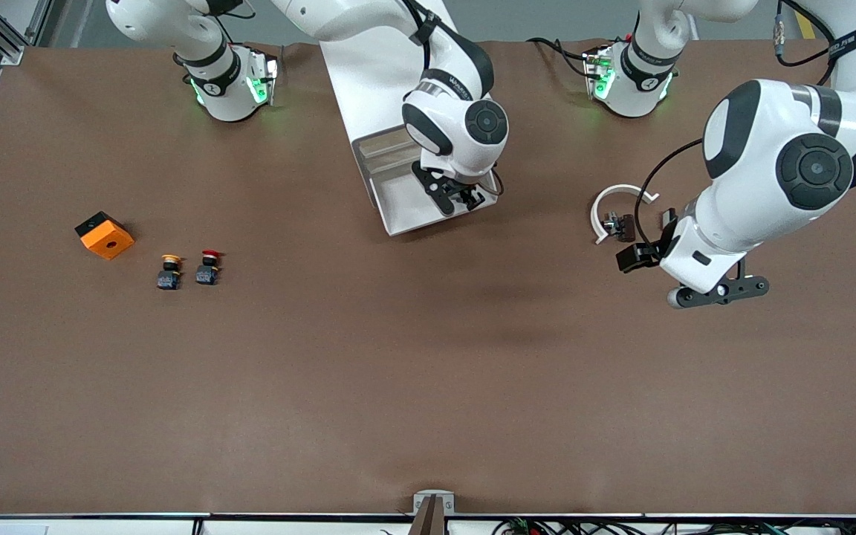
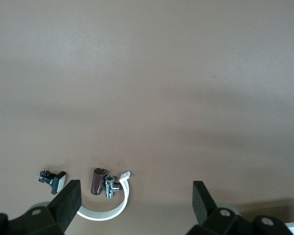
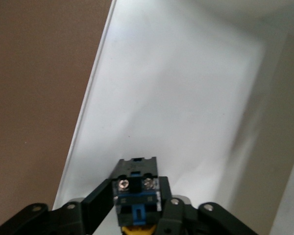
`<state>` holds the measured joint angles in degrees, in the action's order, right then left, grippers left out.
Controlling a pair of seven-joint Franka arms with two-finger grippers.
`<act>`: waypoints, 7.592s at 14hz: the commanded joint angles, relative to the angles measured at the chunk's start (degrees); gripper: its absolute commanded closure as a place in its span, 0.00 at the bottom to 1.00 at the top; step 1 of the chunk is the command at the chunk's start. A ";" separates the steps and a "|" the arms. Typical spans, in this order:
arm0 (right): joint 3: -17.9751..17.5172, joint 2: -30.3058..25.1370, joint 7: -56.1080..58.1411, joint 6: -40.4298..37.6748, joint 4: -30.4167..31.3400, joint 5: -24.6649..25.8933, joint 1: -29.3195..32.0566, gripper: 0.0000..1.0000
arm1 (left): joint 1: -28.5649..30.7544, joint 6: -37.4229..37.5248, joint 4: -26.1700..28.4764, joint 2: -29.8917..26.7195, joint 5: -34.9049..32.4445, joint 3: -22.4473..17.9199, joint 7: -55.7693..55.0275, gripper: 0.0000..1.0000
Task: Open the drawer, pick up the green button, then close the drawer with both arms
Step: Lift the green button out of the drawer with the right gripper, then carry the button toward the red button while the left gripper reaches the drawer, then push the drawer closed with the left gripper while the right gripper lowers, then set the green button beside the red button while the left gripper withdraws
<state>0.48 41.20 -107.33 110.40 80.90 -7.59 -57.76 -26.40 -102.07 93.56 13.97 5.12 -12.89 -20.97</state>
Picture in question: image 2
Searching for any brown table cover mat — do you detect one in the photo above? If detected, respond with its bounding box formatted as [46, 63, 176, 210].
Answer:
[0, 0, 294, 235]

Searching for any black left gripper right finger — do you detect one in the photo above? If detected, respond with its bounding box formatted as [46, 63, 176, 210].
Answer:
[186, 180, 292, 235]

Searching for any white curved plastic clamp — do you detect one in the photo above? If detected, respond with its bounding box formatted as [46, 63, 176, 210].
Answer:
[76, 170, 132, 222]

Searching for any dark red cylindrical capacitor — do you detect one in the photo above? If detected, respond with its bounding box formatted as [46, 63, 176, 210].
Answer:
[90, 167, 106, 195]

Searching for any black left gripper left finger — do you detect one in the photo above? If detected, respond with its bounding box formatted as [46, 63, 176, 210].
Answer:
[0, 180, 82, 235]

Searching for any chrome metal tee fitting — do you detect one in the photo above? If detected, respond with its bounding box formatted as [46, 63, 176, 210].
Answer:
[104, 174, 121, 199]

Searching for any black square push switch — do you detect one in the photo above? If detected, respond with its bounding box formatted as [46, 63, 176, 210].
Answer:
[37, 168, 67, 196]

